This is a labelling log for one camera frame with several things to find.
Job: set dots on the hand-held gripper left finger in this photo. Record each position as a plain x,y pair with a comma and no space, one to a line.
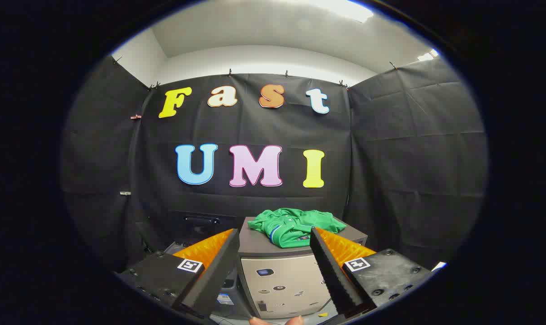
218,271

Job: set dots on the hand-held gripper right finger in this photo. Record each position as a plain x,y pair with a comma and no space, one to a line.
331,271

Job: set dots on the grey top-load washing machine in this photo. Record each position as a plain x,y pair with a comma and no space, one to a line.
196,225

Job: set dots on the green polo shirt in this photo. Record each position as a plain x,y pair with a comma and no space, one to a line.
291,225

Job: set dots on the grey cabinet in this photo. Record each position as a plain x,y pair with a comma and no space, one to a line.
291,280

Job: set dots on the black backdrop cloth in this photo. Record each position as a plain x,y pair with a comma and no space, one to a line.
254,126

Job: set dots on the small ceiling light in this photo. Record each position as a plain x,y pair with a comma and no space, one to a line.
428,55

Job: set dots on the long ceiling light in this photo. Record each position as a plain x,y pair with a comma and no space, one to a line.
345,9

